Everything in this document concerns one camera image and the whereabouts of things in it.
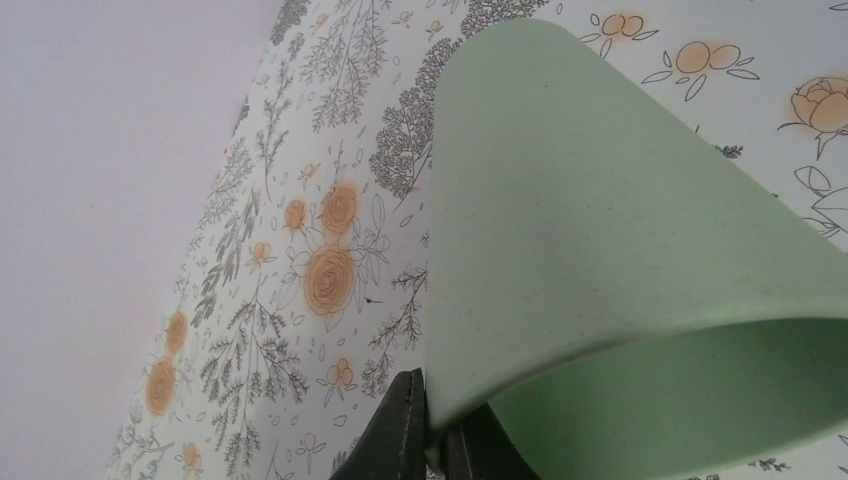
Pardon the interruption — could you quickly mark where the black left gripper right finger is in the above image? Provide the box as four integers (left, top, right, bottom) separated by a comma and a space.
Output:
440, 403, 540, 480

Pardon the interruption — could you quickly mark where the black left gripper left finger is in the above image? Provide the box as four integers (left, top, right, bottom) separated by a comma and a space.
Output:
331, 368, 426, 480

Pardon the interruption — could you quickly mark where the mint green plastic cup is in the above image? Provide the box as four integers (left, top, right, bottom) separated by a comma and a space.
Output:
425, 19, 847, 479

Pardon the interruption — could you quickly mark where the floral tablecloth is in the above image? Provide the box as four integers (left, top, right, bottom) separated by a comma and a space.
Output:
105, 1, 847, 479

